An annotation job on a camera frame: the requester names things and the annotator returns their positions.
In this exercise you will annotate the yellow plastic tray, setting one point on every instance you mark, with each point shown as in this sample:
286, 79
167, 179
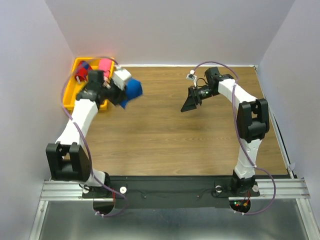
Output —
72, 87

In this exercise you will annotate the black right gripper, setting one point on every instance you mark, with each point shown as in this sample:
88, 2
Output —
191, 102

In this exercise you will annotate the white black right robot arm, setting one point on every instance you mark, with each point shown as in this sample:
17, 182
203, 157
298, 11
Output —
250, 116

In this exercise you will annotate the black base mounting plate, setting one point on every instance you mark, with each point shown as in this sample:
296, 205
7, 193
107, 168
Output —
170, 192

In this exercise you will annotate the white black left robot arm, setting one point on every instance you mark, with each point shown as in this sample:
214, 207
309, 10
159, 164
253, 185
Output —
69, 158

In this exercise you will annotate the hot pink rolled towel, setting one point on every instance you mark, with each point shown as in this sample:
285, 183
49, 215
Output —
107, 66

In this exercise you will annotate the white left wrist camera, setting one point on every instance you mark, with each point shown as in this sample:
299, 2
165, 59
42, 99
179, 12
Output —
120, 77

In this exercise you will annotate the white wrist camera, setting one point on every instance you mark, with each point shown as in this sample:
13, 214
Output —
191, 76
120, 77

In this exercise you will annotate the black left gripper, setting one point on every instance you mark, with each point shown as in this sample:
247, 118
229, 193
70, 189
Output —
120, 95

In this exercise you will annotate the blue towel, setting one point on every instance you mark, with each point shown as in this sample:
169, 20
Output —
133, 90

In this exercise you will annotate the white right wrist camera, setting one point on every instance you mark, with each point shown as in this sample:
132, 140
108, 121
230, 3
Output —
191, 76

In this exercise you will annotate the red blue patterned cloth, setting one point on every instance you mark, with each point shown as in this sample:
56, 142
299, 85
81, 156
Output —
82, 71

